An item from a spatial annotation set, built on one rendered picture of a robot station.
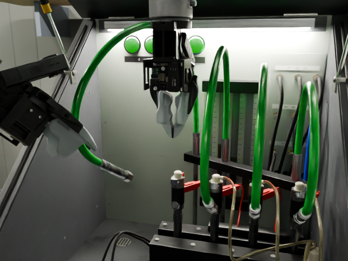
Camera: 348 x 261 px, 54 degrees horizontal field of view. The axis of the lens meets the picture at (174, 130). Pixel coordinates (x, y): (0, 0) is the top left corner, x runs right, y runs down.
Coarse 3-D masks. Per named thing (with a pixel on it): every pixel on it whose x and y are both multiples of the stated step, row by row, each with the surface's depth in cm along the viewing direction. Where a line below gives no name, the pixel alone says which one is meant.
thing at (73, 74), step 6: (42, 0) 75; (42, 6) 76; (48, 6) 76; (48, 12) 77; (54, 24) 79; (54, 30) 80; (60, 42) 82; (66, 72) 87; (72, 72) 86; (72, 78) 87
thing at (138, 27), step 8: (136, 24) 66; (144, 24) 67; (120, 32) 63; (128, 32) 64; (112, 40) 62; (120, 40) 63; (104, 48) 60; (96, 56) 59; (104, 56) 60; (96, 64) 59; (88, 72) 58; (80, 80) 58; (88, 80) 58; (80, 88) 57; (80, 96) 57; (72, 104) 57; (80, 104) 58; (72, 112) 57; (80, 152) 60; (88, 152) 61; (88, 160) 62; (96, 160) 62
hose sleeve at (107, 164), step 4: (104, 160) 64; (104, 164) 64; (108, 164) 65; (112, 164) 66; (100, 168) 64; (104, 168) 64; (108, 168) 65; (112, 168) 66; (116, 168) 67; (120, 168) 68; (112, 172) 66; (116, 172) 67; (120, 172) 68; (124, 172) 69; (116, 176) 68; (120, 176) 68; (124, 176) 69
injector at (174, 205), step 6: (180, 180) 71; (174, 186) 71; (180, 186) 71; (174, 192) 72; (180, 192) 71; (174, 198) 72; (180, 198) 72; (174, 204) 70; (180, 204) 72; (174, 210) 73; (180, 210) 73; (174, 216) 74; (180, 216) 73; (174, 222) 74; (180, 222) 74; (174, 228) 74; (180, 228) 74; (174, 234) 75; (180, 234) 75
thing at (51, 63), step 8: (48, 56) 56; (56, 56) 56; (64, 56) 57; (24, 64) 53; (32, 64) 53; (40, 64) 54; (48, 64) 55; (56, 64) 56; (64, 64) 56; (0, 72) 50; (8, 72) 51; (16, 72) 52; (24, 72) 52; (32, 72) 53; (40, 72) 54; (48, 72) 55; (56, 72) 57; (64, 72) 58; (8, 80) 51; (16, 80) 51; (24, 80) 52; (32, 80) 55
